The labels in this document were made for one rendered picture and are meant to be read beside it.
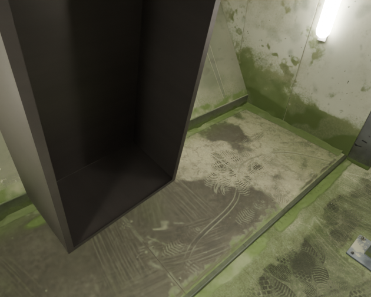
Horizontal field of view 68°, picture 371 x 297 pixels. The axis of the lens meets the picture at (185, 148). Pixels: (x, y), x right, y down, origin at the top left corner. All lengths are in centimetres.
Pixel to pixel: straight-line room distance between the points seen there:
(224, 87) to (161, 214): 149
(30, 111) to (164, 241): 124
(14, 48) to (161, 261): 133
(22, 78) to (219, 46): 242
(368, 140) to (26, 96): 238
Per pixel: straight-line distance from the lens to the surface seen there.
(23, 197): 204
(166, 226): 179
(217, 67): 280
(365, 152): 264
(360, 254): 205
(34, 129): 71
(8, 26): 58
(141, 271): 164
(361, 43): 242
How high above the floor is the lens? 149
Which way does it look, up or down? 38 degrees down
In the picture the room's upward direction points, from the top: 2 degrees clockwise
